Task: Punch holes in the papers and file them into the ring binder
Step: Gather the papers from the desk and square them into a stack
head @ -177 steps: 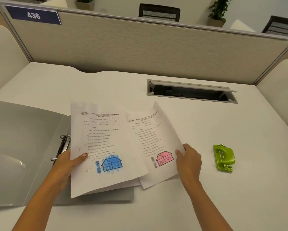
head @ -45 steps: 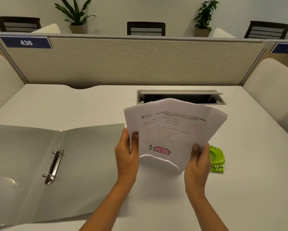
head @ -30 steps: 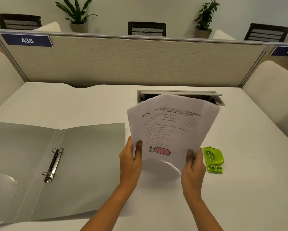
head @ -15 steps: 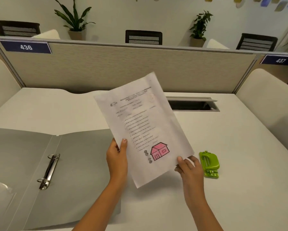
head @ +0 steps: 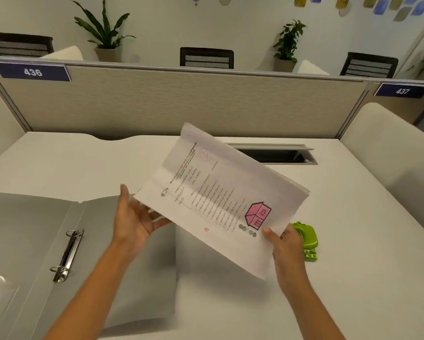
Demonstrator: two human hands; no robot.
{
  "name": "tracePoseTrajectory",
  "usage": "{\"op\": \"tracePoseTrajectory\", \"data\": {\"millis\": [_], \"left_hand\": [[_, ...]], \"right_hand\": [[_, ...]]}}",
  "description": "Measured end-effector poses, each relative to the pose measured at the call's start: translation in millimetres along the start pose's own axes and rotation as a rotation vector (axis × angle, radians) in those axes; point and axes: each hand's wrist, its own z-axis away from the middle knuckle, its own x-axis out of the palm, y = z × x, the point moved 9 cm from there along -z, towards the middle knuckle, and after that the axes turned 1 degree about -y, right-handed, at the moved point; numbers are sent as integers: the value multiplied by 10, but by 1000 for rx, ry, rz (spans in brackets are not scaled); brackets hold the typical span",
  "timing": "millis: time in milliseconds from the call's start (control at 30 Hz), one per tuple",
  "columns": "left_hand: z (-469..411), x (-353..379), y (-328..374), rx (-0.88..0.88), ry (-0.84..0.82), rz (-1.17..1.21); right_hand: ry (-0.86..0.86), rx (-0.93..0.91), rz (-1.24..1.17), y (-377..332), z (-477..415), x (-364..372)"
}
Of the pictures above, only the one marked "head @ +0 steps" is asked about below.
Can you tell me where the grey ring binder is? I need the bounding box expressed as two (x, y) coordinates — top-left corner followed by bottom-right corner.
(0, 191), (179, 340)

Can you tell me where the brown partition panel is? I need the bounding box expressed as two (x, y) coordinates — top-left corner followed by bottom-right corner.
(360, 81), (424, 126)

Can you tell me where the white paper pink house drawing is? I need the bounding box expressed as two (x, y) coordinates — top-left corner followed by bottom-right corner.
(133, 122), (304, 281)

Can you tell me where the person's right forearm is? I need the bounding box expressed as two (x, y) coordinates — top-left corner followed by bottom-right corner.
(277, 269), (347, 340)

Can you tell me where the black mesh office chair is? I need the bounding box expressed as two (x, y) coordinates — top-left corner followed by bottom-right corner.
(179, 47), (235, 70)
(0, 32), (55, 57)
(339, 52), (399, 79)

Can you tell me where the beige fabric partition panel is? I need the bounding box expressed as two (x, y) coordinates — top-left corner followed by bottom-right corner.
(0, 61), (372, 140)

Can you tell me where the potted small-leaf plant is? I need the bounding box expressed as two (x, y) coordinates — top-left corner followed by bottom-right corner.
(272, 19), (307, 73)

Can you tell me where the grey desk cable box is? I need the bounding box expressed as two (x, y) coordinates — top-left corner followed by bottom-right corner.
(226, 143), (319, 165)

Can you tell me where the blue desk number sign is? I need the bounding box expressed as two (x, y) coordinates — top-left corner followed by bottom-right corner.
(0, 61), (72, 83)
(373, 83), (424, 100)

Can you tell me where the person's left forearm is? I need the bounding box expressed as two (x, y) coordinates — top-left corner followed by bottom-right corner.
(43, 240), (138, 340)

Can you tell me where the green hole punch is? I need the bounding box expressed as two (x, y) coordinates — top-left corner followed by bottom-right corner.
(289, 221), (320, 263)

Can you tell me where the potted long-leaf plant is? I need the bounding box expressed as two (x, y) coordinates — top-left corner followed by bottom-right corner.
(70, 0), (136, 63)

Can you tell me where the person's left hand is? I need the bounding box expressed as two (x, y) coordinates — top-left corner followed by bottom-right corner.
(112, 184), (173, 253)

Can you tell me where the person's right hand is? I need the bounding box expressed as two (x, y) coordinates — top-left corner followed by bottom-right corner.
(262, 222), (306, 284)

